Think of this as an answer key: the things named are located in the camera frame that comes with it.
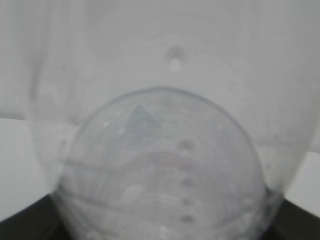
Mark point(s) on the clear water bottle red label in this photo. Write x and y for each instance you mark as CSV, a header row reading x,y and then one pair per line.
x,y
170,119

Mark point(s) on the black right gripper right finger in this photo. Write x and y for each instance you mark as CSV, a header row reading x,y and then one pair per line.
x,y
293,223

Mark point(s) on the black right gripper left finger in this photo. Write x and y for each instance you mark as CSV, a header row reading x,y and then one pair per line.
x,y
39,221

